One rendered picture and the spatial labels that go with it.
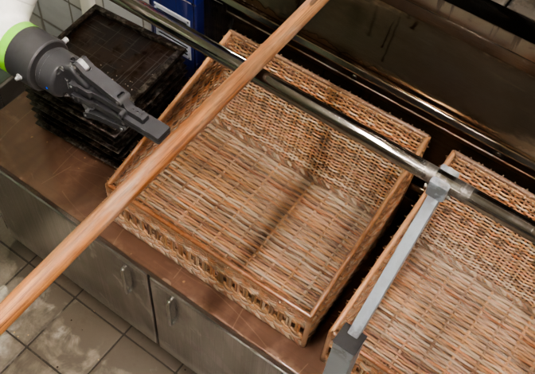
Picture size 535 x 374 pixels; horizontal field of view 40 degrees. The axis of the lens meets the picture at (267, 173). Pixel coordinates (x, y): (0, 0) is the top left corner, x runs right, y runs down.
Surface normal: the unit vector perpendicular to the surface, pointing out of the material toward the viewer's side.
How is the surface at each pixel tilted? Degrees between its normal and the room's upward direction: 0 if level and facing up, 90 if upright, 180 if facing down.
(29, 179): 0
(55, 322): 0
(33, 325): 0
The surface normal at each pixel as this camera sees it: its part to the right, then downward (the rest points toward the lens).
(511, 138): -0.52, 0.40
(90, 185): 0.06, -0.58
